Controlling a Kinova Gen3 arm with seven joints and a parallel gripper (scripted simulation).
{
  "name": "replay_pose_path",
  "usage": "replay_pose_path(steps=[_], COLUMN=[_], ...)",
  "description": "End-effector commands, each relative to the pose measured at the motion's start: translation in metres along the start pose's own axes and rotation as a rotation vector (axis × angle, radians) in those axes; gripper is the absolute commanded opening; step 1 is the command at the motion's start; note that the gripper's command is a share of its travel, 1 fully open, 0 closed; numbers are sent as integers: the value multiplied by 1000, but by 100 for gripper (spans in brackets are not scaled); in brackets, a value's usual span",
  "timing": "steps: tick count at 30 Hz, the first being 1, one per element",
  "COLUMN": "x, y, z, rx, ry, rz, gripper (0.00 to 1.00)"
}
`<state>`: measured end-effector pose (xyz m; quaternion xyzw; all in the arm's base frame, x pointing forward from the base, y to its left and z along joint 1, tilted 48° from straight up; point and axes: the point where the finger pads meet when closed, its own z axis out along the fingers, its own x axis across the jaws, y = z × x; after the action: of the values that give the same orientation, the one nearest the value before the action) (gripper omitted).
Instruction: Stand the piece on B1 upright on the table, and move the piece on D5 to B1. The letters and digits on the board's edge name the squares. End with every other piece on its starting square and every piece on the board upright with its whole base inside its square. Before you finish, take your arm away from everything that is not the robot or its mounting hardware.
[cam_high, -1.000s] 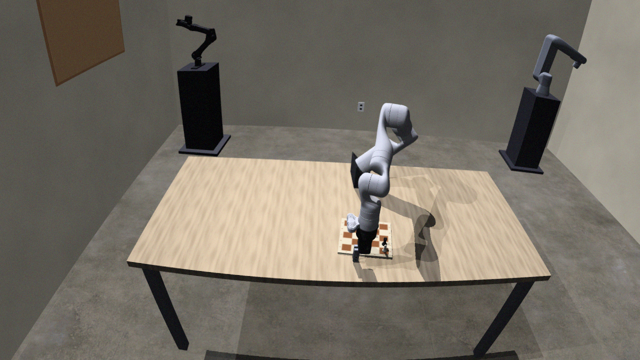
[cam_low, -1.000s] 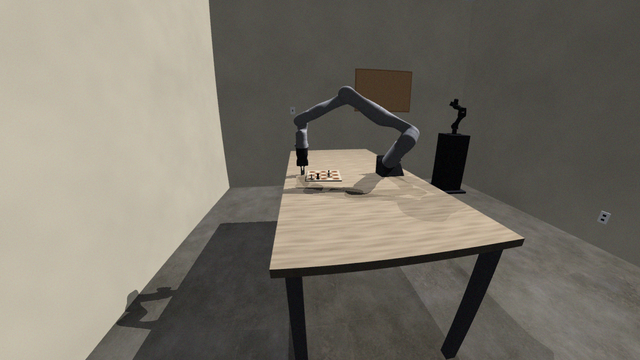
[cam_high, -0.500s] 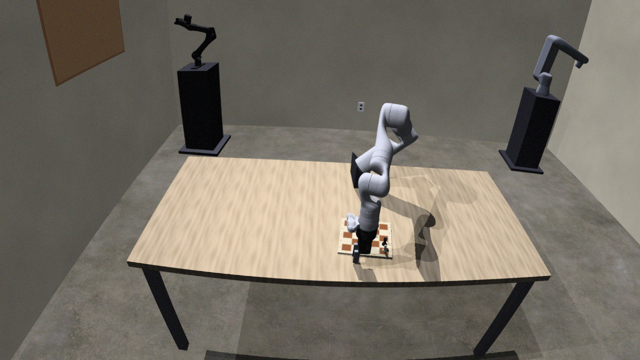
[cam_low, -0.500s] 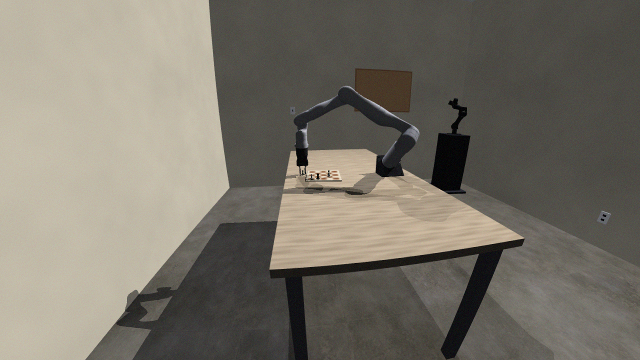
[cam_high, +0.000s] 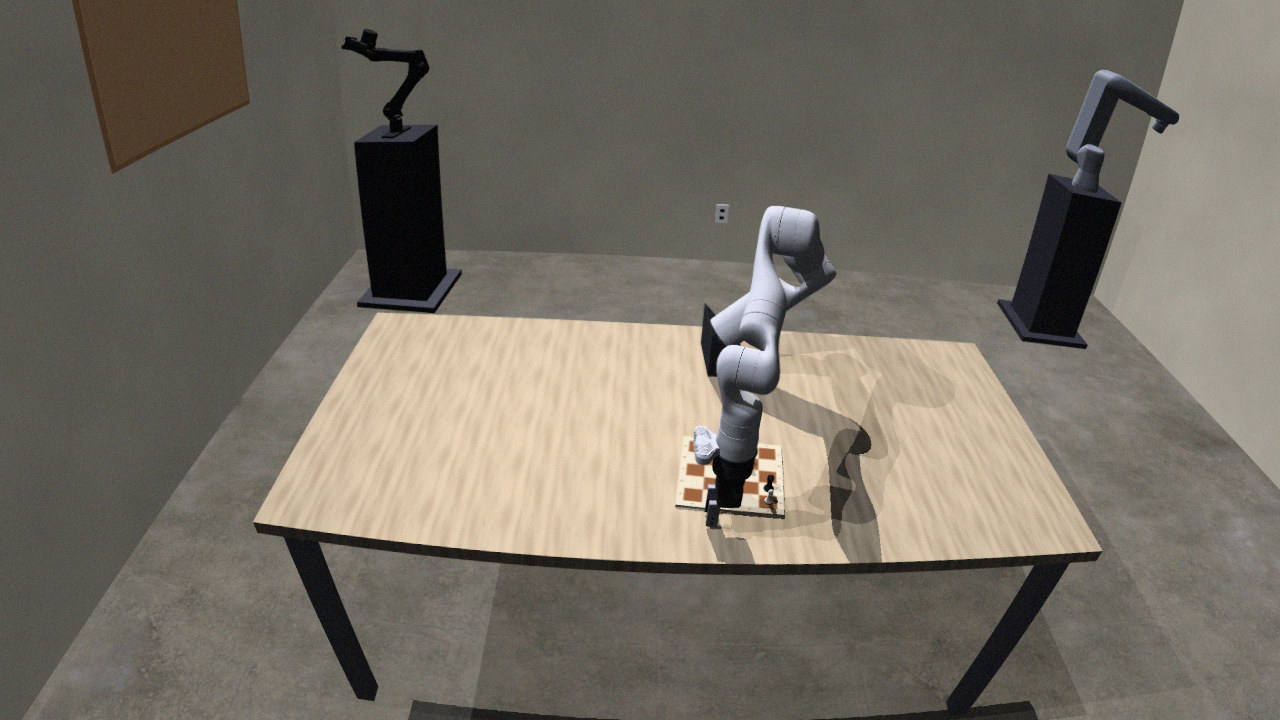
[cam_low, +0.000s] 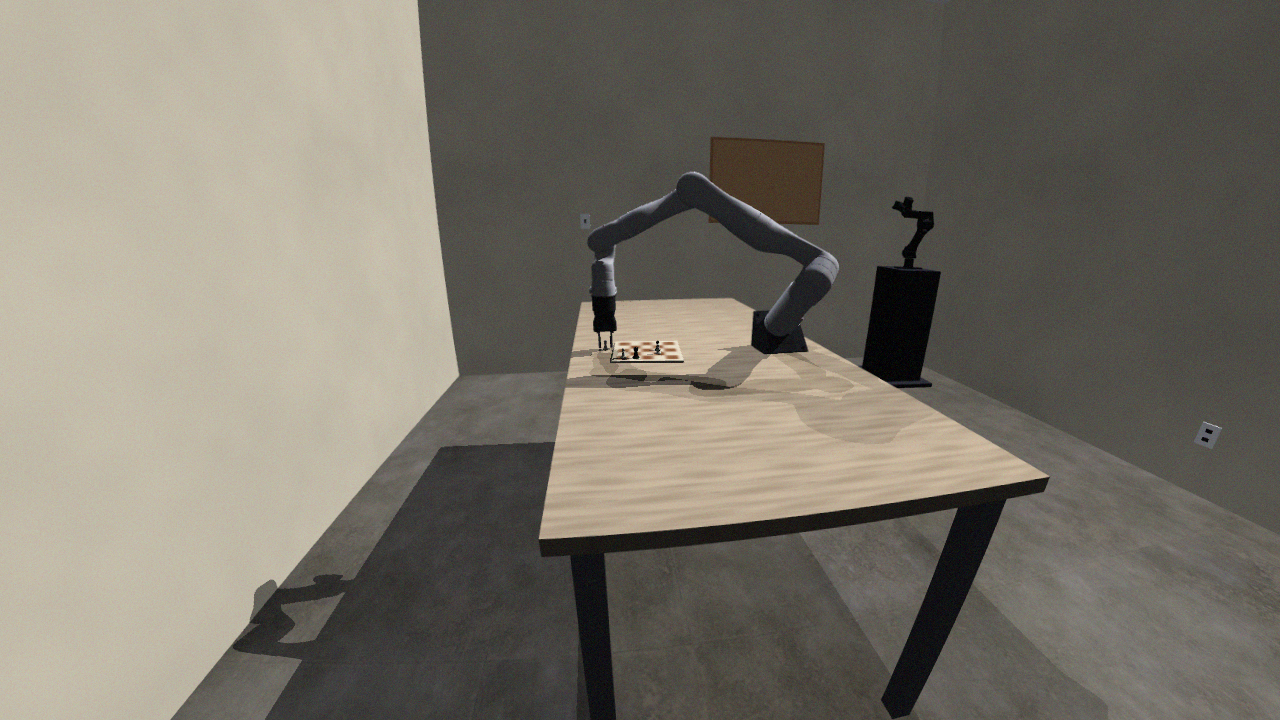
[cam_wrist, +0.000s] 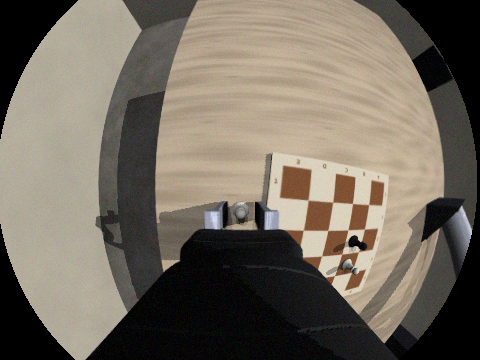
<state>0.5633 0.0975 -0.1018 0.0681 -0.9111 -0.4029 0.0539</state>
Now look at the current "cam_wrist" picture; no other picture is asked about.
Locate white pawn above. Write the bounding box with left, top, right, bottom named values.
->
left=233, top=202, right=249, bottom=219
left=342, top=259, right=359, bottom=275

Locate brown and cream chessboard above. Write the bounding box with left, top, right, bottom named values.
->
left=266, top=152, right=389, bottom=297

